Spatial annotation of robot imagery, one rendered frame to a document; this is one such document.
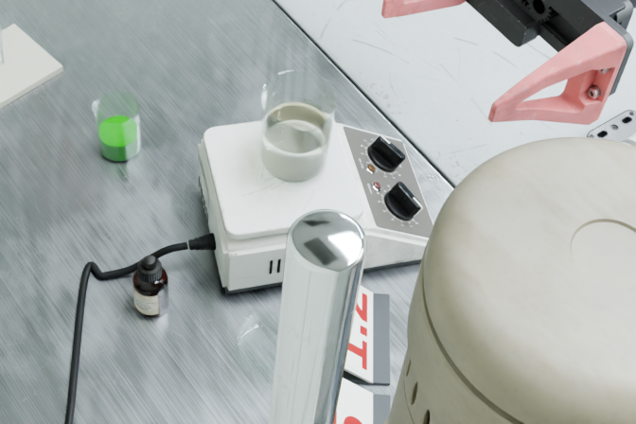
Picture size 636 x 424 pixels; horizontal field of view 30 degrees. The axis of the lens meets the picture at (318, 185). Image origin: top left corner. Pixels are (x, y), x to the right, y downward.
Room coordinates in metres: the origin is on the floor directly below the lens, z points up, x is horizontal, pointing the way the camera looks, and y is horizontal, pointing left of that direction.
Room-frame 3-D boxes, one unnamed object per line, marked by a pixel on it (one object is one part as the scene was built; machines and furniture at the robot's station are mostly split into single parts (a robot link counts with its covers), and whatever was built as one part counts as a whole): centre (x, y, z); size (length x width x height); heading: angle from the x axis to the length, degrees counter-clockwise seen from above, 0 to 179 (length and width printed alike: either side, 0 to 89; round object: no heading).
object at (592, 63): (0.49, -0.12, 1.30); 0.09 x 0.07 x 0.07; 132
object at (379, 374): (0.54, -0.05, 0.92); 0.09 x 0.06 x 0.04; 4
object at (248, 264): (0.65, 0.01, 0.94); 0.22 x 0.13 x 0.08; 109
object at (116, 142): (0.72, 0.19, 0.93); 0.04 x 0.04 x 0.06
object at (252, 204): (0.64, 0.03, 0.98); 0.12 x 0.12 x 0.01; 19
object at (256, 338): (0.51, 0.03, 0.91); 0.06 x 0.06 x 0.02
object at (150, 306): (0.55, 0.13, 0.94); 0.03 x 0.03 x 0.07
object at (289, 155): (0.65, 0.02, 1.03); 0.07 x 0.06 x 0.08; 20
